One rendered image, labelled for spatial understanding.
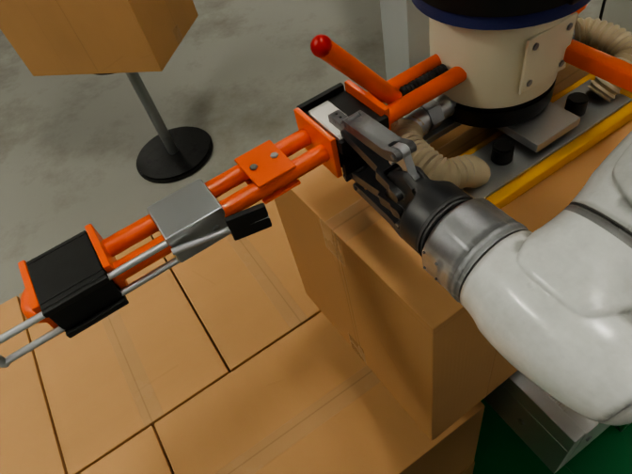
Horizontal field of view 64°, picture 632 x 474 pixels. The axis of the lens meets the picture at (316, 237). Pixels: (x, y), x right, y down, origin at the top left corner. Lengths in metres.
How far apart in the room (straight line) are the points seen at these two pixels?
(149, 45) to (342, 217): 1.46
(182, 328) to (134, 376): 0.15
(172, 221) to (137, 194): 2.05
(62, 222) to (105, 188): 0.26
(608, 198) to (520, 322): 0.11
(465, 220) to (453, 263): 0.04
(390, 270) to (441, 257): 0.18
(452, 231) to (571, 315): 0.12
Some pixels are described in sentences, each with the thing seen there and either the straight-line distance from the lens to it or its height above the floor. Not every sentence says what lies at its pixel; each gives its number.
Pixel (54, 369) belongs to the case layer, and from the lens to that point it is 1.46.
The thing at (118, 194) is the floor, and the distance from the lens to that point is 2.68.
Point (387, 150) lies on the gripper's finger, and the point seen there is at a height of 1.26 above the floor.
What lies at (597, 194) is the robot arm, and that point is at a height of 1.28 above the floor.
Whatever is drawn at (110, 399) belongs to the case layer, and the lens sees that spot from 1.33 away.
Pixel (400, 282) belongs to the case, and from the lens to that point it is 0.63.
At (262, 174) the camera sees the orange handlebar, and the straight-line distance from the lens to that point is 0.58.
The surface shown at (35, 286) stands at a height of 1.23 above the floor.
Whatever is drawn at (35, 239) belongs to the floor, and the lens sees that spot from 2.73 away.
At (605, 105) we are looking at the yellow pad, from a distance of 0.85.
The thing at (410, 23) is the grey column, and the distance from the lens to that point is 2.01.
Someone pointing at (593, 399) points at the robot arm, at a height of 1.22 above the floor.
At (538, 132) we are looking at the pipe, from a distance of 0.75.
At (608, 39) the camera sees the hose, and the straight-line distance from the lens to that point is 0.88.
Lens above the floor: 1.60
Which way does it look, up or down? 50 degrees down
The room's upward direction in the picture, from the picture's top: 16 degrees counter-clockwise
